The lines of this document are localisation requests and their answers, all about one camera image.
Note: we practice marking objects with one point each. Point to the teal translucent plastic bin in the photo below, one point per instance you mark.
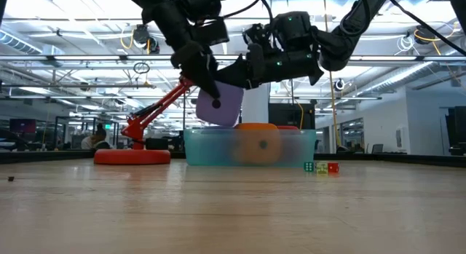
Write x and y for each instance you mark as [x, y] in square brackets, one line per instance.
[211, 148]

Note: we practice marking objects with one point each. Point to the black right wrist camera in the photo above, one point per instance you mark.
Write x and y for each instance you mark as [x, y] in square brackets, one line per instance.
[258, 33]

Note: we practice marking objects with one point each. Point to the small yellow die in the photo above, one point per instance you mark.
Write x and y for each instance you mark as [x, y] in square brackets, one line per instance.
[322, 169]

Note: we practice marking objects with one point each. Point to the black perforated metal case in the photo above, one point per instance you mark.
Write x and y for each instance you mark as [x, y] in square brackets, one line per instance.
[291, 115]

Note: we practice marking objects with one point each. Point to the red desk lamp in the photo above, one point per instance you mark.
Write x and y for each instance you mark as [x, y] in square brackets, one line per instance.
[131, 157]

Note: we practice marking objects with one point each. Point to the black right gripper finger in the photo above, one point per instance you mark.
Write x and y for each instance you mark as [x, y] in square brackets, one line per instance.
[236, 74]

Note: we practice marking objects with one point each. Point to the small green die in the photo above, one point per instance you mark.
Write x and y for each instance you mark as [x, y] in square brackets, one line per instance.
[308, 167]

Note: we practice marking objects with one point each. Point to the small red die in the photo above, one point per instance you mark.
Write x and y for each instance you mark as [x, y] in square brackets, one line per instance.
[333, 168]

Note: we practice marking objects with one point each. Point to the orange foam die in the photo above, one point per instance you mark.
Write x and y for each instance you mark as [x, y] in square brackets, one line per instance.
[255, 145]

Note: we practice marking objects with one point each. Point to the black cabinet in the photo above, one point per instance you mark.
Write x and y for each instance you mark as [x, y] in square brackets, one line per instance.
[457, 130]

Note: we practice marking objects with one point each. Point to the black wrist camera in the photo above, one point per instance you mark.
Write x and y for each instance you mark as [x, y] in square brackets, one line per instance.
[258, 33]
[214, 32]

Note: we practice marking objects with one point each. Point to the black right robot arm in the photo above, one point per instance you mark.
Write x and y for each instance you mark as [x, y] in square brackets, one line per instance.
[346, 39]

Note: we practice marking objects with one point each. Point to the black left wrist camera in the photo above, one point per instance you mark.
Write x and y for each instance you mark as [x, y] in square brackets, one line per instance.
[214, 32]

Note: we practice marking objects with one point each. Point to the black aluminium table frame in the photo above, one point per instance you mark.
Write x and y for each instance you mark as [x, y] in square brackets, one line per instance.
[36, 157]

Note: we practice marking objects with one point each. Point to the dark monitor screen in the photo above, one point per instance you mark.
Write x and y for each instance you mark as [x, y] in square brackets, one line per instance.
[22, 126]

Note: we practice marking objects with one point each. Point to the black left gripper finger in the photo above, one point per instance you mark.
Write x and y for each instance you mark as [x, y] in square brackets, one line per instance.
[204, 75]

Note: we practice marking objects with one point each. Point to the person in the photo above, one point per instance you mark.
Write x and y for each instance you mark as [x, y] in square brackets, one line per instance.
[95, 139]

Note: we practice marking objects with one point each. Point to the purple foam die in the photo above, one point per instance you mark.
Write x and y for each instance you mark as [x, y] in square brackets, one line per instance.
[227, 108]

